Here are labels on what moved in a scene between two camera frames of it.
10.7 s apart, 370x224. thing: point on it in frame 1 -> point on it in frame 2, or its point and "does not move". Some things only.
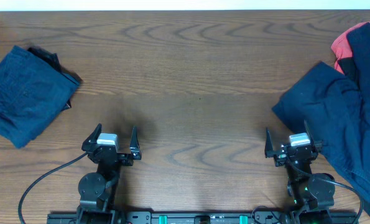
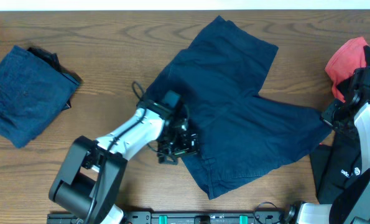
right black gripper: [280, 158] -> [328, 117]
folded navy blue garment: [25, 94] does not move
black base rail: [119, 217] does not move
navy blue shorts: [345, 112] -> [242, 132]
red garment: [341, 47] -> [349, 56]
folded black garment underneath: [52, 58] does not move
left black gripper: [109, 154] -> [178, 149]
